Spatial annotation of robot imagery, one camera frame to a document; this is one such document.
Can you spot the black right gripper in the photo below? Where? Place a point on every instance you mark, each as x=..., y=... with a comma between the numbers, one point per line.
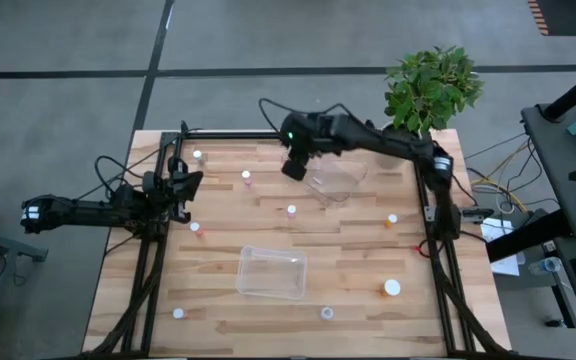
x=297, y=142

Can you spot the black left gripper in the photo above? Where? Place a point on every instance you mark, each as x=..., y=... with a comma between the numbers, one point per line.
x=177, y=172

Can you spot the grey bottle white cap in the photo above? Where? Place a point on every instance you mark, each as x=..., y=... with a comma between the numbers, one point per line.
x=197, y=155

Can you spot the small orange bottle white cap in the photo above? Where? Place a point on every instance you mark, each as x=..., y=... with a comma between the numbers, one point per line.
x=392, y=218

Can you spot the pale pink bottle white cap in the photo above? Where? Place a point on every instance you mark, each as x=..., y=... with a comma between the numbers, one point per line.
x=178, y=313

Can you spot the large orange bottle white cap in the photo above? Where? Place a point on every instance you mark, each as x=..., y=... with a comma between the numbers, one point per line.
x=392, y=287

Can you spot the clear bottle translucent cap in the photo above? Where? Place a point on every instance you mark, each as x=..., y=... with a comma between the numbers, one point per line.
x=326, y=313

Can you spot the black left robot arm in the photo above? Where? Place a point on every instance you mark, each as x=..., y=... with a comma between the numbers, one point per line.
x=93, y=210

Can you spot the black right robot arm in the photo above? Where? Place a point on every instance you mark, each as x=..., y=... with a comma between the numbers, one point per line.
x=383, y=137

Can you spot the clear plastic bin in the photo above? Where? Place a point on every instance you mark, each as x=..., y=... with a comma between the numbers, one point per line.
x=340, y=185
x=268, y=285

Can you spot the green potted plant white pot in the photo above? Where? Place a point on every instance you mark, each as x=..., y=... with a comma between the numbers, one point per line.
x=430, y=87

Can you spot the white paper sheets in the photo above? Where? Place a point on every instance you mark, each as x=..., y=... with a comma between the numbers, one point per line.
x=498, y=231

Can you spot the dark grey side desk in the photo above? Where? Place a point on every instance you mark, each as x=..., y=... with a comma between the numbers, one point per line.
x=563, y=165

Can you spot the clear plastic water bottle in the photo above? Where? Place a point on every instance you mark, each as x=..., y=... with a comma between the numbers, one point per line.
x=543, y=266

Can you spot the orange striped dark rug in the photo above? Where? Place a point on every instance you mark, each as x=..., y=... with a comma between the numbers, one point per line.
x=568, y=17

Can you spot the small black floor object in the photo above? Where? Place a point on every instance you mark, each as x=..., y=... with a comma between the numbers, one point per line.
x=553, y=322

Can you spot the black aluminium extrusion frame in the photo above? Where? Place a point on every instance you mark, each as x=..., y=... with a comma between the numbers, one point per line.
x=228, y=135

